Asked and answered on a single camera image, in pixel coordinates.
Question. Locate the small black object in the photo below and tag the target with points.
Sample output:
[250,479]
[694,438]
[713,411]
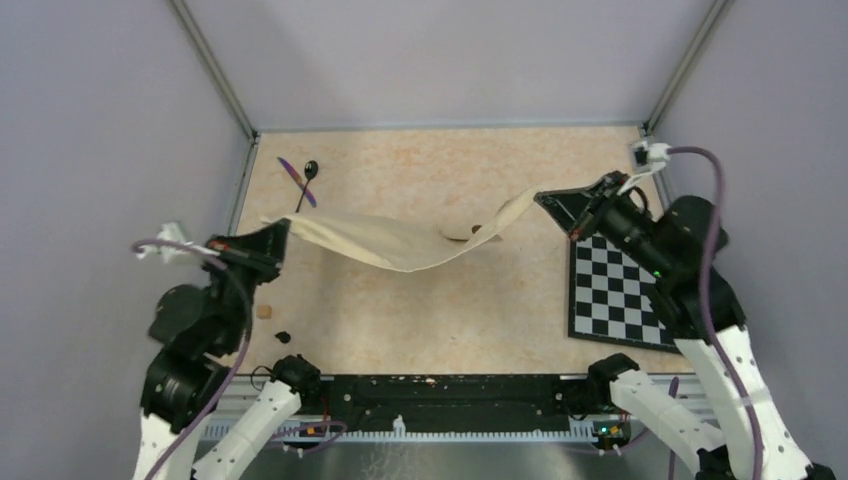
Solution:
[283,336]

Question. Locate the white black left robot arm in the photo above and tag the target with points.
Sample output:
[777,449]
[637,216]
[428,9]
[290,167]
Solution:
[204,334]

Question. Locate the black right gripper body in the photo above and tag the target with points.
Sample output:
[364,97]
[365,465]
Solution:
[608,213]

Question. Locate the aluminium front rail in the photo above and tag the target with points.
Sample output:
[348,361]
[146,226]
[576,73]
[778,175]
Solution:
[305,429]

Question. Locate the iridescent purple knife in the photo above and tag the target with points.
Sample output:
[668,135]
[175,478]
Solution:
[295,175]

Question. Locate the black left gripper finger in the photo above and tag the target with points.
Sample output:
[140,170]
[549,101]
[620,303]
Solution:
[270,268]
[270,240]

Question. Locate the cream cloth napkin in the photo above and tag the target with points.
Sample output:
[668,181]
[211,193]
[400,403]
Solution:
[397,245]

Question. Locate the black spoon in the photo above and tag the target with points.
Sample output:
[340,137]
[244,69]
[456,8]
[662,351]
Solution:
[310,171]

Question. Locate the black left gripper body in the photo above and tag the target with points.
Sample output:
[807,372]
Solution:
[233,283]

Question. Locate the black white checkerboard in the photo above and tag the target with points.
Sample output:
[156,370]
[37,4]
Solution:
[608,299]

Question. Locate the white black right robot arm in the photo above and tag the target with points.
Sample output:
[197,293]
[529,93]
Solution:
[747,438]

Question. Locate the small tan block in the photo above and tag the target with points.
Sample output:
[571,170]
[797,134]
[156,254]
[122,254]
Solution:
[264,312]

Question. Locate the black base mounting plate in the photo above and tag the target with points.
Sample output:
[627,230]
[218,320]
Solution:
[499,403]

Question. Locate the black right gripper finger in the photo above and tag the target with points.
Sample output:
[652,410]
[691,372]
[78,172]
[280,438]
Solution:
[593,193]
[567,213]

